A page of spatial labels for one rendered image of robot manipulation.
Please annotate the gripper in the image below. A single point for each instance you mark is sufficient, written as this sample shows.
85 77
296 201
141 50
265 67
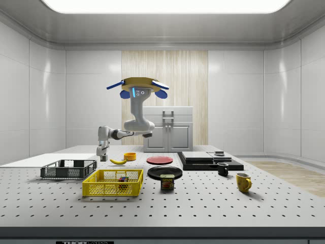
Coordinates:
102 150

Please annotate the grey cube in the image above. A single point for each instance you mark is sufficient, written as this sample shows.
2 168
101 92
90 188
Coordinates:
104 159

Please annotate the puzzle cube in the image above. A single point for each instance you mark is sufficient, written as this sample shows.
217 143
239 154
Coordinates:
123 179

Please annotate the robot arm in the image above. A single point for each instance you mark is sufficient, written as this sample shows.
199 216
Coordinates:
137 109

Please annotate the banana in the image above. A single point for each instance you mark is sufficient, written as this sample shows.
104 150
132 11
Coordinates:
118 162

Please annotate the yellow bowl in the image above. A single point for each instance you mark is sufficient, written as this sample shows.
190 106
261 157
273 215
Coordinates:
130 157

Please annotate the yellow basket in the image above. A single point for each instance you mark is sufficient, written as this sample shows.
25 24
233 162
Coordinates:
86 189

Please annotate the red plate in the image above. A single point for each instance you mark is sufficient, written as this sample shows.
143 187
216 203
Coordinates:
160 159

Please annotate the dark grey basket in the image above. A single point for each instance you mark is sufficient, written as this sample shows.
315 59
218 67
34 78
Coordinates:
43 172

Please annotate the black plate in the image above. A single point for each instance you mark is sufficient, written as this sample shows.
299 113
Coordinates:
165 170

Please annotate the flat-sided can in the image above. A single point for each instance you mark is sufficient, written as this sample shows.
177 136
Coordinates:
167 182

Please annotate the white cabinet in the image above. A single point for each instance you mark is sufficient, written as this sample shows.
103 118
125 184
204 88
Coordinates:
177 137

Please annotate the black mug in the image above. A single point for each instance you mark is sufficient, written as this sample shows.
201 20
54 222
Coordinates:
222 169

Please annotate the yellow mug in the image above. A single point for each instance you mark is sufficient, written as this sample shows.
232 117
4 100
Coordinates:
242 183

